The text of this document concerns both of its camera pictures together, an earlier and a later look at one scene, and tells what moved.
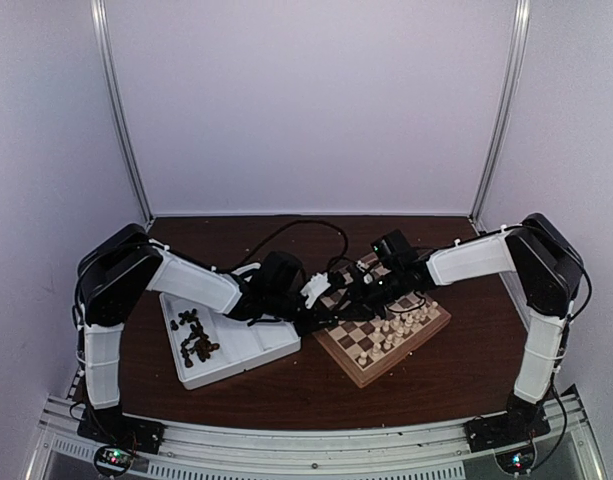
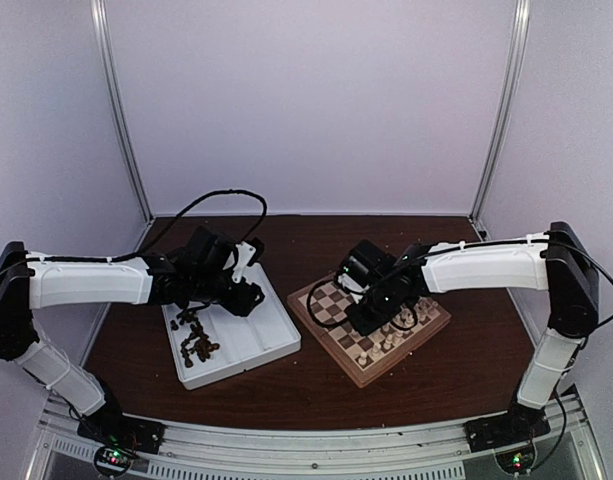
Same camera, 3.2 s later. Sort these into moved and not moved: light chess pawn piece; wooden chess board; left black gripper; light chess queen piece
Moved: left black gripper
Not moved: wooden chess board; light chess queen piece; light chess pawn piece
